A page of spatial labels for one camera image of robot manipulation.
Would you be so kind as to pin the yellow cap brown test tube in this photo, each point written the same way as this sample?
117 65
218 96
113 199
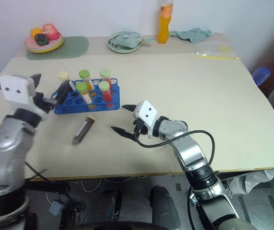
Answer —
83 130

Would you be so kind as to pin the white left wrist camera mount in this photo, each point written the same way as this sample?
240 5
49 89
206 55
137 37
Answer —
16 89

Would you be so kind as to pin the cream cap dark test tube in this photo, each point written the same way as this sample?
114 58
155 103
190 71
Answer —
62 75

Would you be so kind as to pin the black toy fruit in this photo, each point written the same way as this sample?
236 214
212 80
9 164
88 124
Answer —
42 39

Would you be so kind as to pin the crumpled green cloth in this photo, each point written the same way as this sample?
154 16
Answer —
192 34

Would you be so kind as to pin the grey power box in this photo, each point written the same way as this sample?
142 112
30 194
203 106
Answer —
56 207

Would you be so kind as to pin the blue ribbed stool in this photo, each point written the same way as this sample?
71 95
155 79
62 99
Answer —
261 75

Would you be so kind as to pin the clear plastic zip bag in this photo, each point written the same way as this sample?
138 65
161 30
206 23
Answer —
213 49

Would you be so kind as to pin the green placemat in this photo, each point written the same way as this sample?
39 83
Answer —
76 48

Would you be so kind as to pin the dark rounded shape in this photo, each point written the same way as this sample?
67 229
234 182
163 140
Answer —
163 208

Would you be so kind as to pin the orange toy fruit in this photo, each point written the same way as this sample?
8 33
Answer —
36 31

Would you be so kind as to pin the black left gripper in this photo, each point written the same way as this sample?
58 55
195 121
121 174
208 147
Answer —
41 101

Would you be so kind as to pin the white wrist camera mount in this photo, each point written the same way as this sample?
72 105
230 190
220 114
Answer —
147 112
16 89

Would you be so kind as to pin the yellow plate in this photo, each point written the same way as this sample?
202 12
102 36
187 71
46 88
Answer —
53 49

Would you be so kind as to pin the green cap red test tube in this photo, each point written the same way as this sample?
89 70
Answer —
104 73
103 85

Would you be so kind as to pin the blue test tube rack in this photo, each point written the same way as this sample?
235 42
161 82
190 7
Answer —
67 107

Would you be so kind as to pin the orange drink bottle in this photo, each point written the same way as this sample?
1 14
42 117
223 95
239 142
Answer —
163 28

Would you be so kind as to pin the white plastic bag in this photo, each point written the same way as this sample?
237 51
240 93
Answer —
249 182

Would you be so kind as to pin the folded grey-green pouch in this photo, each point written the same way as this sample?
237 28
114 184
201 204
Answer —
127 39

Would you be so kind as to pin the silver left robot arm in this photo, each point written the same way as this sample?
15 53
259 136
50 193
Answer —
5 143

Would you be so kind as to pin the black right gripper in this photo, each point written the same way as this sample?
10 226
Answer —
139 127

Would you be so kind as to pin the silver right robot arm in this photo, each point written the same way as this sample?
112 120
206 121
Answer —
189 148

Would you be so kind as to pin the pink plate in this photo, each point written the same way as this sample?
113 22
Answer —
28 43

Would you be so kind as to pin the green cap yellow test tube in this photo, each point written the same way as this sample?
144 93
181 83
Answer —
84 74
81 87

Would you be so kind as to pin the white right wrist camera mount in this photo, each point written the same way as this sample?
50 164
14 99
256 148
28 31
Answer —
147 112

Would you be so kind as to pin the pale green spoon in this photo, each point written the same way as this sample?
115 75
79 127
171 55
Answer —
148 40

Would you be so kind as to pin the pink toy peach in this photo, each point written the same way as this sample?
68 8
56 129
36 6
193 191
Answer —
50 31

